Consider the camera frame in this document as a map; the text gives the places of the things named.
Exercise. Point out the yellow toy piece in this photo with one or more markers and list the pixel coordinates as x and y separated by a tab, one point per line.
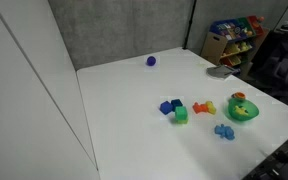
211	108

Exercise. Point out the orange toy piece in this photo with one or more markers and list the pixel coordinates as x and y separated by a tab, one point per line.
199	108

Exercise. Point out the black equipment frame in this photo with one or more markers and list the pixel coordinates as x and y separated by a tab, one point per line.
279	161

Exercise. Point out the yellow toy in bowl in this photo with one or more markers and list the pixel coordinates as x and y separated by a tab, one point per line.
240	110

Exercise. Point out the toy shelf with coloured bins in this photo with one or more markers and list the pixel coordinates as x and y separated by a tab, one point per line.
232	40

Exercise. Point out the purple ball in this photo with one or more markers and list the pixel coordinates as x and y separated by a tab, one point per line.
151	61

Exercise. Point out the green cube block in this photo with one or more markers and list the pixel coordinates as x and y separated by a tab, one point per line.
181	114

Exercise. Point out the grey flat object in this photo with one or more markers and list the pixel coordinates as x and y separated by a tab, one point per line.
221	71

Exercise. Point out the light blue toy figure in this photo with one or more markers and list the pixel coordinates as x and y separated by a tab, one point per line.
224	132

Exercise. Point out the green translucent bowl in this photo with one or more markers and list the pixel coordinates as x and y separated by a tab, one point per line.
250	113

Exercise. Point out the black vertical pole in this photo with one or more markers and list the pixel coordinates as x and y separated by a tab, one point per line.
189	25

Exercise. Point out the dark blue cube block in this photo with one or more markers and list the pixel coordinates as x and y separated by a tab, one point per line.
177	103

